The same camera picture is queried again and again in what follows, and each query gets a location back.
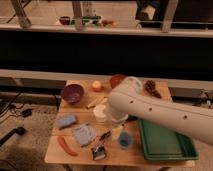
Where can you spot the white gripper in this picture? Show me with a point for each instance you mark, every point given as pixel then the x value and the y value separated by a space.
pixel 116 131

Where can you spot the light blue towel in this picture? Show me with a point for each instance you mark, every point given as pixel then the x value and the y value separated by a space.
pixel 84 134

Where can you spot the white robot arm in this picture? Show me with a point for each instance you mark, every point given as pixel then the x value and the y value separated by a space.
pixel 192 121

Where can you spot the green plastic tray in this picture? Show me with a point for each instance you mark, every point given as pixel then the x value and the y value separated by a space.
pixel 161 144

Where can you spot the blue cup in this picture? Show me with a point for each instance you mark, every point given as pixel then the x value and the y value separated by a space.
pixel 125 140

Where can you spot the white cup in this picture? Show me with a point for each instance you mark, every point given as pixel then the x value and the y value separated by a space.
pixel 99 113

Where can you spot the black binder clip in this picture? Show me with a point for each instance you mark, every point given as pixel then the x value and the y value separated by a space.
pixel 98 152

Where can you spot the wooden table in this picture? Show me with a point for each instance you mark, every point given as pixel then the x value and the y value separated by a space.
pixel 115 155

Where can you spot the wooden stick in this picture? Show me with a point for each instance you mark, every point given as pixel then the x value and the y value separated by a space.
pixel 95 102

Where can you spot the orange bowl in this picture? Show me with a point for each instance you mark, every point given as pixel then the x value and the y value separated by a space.
pixel 116 79

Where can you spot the small orange fruit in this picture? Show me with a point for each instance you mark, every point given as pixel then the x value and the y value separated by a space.
pixel 97 86

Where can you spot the blue sponge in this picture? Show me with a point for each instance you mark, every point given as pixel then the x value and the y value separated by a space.
pixel 66 121

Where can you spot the red chili pepper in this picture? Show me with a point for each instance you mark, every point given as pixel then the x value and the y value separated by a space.
pixel 65 147

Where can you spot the brown pine cone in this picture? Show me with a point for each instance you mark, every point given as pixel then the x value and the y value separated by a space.
pixel 150 87

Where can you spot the purple bowl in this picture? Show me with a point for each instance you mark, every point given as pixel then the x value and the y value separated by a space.
pixel 72 93

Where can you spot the green background object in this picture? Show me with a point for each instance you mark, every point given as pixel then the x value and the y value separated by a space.
pixel 94 20

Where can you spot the dark red background bowl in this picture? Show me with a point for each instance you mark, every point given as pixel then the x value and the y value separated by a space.
pixel 64 20

